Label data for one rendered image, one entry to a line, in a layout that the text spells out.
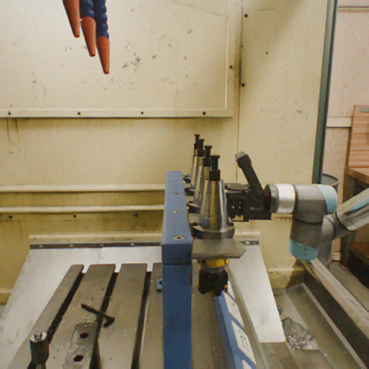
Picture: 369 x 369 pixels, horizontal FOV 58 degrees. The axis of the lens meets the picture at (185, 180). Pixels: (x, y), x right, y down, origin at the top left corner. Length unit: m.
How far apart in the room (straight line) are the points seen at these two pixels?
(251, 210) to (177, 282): 0.43
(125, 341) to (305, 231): 0.49
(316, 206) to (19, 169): 1.02
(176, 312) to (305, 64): 1.04
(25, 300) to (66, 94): 0.71
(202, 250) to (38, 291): 0.93
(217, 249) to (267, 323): 0.77
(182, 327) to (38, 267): 0.95
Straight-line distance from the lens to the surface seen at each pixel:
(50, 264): 1.36
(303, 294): 1.45
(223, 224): 0.48
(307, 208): 0.86
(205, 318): 0.86
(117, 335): 0.82
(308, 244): 0.90
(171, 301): 0.46
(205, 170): 0.57
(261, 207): 0.85
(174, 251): 0.43
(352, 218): 0.95
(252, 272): 1.29
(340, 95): 3.08
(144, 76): 1.23
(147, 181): 1.26
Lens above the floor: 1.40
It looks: 13 degrees down
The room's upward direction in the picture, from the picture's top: straight up
